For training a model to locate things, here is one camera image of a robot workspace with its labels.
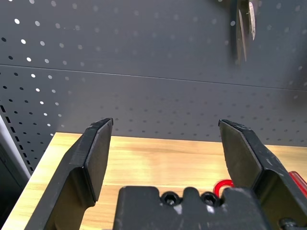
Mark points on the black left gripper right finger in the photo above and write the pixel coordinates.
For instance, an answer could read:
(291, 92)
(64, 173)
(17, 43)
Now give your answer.
(254, 155)

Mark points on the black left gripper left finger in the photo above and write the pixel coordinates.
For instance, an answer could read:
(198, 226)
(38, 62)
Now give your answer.
(88, 163)

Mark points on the dark grey pegboard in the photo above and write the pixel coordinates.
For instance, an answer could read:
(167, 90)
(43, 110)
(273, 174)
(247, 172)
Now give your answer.
(144, 48)

